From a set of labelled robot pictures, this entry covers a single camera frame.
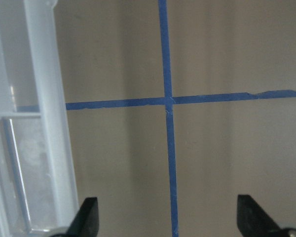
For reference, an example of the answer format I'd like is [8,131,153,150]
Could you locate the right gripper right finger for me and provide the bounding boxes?
[236,195,296,237]

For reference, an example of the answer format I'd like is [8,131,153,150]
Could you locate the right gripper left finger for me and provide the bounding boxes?
[50,197,99,237]

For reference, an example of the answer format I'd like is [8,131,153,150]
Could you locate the clear plastic box lid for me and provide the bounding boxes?
[0,0,78,237]

